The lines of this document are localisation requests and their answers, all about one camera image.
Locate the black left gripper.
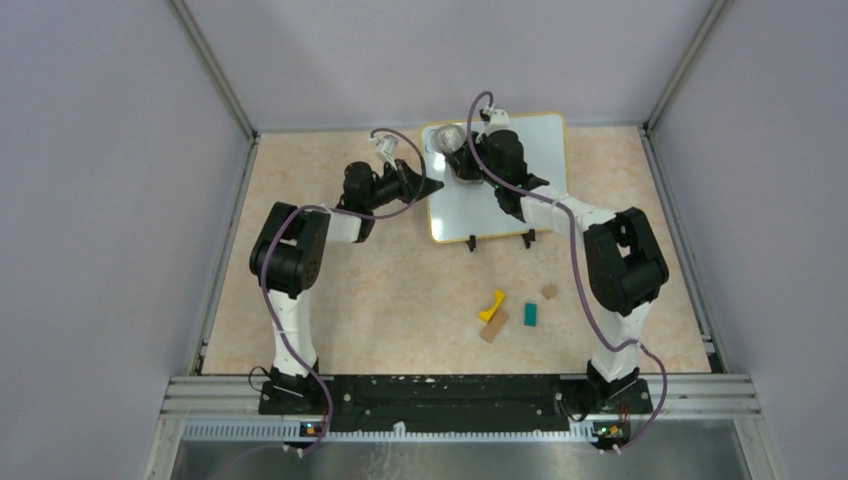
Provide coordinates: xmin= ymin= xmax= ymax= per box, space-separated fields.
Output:
xmin=364 ymin=159 xmax=439 ymax=211

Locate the yellow framed whiteboard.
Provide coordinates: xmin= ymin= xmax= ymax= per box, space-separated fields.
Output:
xmin=419 ymin=111 xmax=568 ymax=244

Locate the grey round eraser sponge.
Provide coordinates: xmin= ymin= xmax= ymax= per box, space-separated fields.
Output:
xmin=431 ymin=124 xmax=467 ymax=156

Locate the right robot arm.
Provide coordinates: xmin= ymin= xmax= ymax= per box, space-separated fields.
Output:
xmin=433 ymin=125 xmax=669 ymax=412

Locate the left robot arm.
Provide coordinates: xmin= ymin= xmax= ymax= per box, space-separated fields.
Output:
xmin=249 ymin=159 xmax=444 ymax=415

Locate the black right stand foot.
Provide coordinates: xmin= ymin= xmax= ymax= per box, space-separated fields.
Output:
xmin=521 ymin=229 xmax=536 ymax=249

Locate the yellow arch wooden block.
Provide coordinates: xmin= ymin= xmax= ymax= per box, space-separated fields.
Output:
xmin=479 ymin=289 xmax=506 ymax=323

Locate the small natural wooden cube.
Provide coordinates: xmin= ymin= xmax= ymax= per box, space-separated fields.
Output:
xmin=540 ymin=284 xmax=559 ymax=300

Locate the natural long wooden block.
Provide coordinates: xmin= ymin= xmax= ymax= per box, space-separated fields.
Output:
xmin=479 ymin=310 xmax=509 ymax=344

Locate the teal wooden block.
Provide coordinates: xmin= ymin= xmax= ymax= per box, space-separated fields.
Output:
xmin=524 ymin=303 xmax=538 ymax=327

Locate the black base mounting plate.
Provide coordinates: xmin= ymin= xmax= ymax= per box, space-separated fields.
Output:
xmin=276 ymin=374 xmax=654 ymax=433

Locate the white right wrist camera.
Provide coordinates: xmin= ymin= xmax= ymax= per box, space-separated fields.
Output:
xmin=479 ymin=106 xmax=511 ymax=135

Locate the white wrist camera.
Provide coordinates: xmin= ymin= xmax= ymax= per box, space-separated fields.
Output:
xmin=369 ymin=134 xmax=399 ymax=168
xmin=479 ymin=106 xmax=511 ymax=135

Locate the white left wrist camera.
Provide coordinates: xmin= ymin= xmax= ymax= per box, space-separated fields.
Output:
xmin=369 ymin=134 xmax=399 ymax=168

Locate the aluminium front frame rail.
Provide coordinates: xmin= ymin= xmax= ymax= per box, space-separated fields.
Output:
xmin=145 ymin=373 xmax=783 ymax=479

